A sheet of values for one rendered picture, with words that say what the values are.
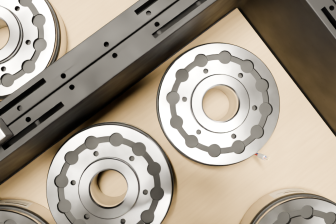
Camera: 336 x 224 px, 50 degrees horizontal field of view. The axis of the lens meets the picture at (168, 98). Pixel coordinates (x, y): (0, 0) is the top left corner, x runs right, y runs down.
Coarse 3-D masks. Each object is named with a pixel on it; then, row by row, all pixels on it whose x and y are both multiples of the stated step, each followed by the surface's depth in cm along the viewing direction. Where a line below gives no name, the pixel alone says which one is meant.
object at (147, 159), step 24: (72, 144) 29; (96, 144) 29; (120, 144) 29; (144, 144) 29; (72, 168) 29; (144, 168) 29; (168, 168) 29; (48, 192) 29; (72, 192) 29; (144, 192) 29; (168, 192) 29; (72, 216) 29; (120, 216) 29; (144, 216) 29
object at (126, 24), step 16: (144, 0) 23; (160, 0) 23; (176, 0) 23; (128, 16) 23; (144, 16) 23; (96, 32) 22; (112, 32) 22; (128, 32) 23; (80, 48) 22; (96, 48) 22; (112, 48) 23; (64, 64) 22; (80, 64) 22; (32, 80) 22; (48, 80) 22; (64, 80) 22; (16, 96) 22; (32, 96) 22; (16, 112) 22
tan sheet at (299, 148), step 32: (224, 32) 33; (128, 96) 32; (224, 96) 33; (288, 96) 33; (160, 128) 32; (288, 128) 33; (320, 128) 33; (256, 160) 33; (288, 160) 33; (320, 160) 33; (0, 192) 32; (32, 192) 32; (192, 192) 32; (224, 192) 32; (256, 192) 32; (320, 192) 33
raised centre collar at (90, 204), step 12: (108, 156) 29; (96, 168) 28; (108, 168) 28; (120, 168) 28; (132, 168) 29; (84, 180) 28; (132, 180) 28; (84, 192) 28; (132, 192) 28; (84, 204) 28; (96, 204) 28; (120, 204) 28; (132, 204) 28; (96, 216) 28; (108, 216) 28
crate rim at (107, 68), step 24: (192, 0) 23; (216, 0) 23; (312, 0) 23; (168, 24) 24; (120, 48) 22; (144, 48) 23; (96, 72) 22; (120, 72) 23; (48, 96) 22; (72, 96) 22; (24, 120) 22; (48, 120) 22; (0, 144) 22; (24, 144) 22
